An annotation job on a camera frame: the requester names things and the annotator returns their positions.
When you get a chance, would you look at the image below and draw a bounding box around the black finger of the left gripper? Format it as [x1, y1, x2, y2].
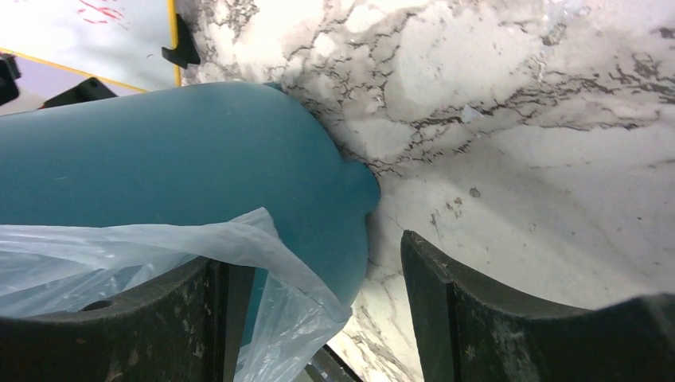
[40, 77, 118, 109]

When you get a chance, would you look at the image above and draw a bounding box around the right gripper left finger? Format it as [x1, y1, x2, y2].
[1, 258, 255, 381]

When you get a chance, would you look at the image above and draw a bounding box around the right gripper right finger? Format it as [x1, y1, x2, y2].
[400, 231, 674, 381]

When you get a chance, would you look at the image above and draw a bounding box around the teal plastic trash bin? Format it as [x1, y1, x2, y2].
[1, 82, 380, 310]

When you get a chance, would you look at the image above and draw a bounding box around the blue plastic trash bag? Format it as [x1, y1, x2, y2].
[1, 209, 351, 381]

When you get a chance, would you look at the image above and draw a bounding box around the yellow framed whiteboard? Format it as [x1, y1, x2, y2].
[1, 0, 181, 92]

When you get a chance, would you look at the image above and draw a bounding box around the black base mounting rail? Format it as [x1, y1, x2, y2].
[294, 345, 362, 382]

